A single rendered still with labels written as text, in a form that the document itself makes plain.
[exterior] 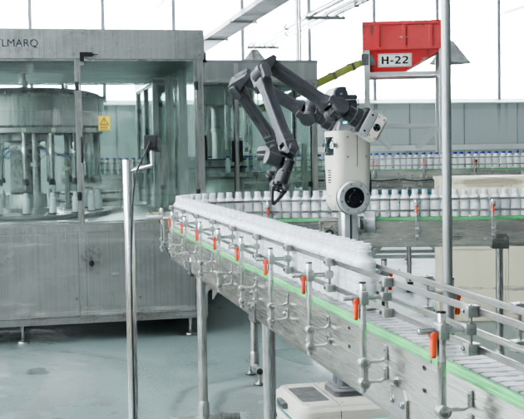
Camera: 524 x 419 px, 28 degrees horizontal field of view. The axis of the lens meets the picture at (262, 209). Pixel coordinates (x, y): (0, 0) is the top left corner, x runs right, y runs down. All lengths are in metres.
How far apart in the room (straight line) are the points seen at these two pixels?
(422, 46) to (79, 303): 5.13
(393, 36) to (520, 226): 5.34
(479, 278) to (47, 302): 3.46
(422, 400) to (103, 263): 5.99
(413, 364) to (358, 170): 2.74
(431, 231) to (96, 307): 2.84
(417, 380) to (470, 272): 6.56
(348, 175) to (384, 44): 6.67
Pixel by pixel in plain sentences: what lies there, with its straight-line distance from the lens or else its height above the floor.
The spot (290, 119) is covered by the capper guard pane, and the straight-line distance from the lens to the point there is 10.15.
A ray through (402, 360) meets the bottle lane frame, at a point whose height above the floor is 0.96.
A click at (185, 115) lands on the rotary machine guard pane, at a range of 8.04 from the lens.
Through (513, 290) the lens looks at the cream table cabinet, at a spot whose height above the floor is 0.25.
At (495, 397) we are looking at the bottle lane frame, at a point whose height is 0.98.
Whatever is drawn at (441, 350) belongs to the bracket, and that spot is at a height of 1.04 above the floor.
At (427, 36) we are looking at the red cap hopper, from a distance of 11.46.
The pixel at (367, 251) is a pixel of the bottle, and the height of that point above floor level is 1.15.
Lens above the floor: 1.39
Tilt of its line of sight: 3 degrees down
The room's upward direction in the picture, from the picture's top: 1 degrees counter-clockwise
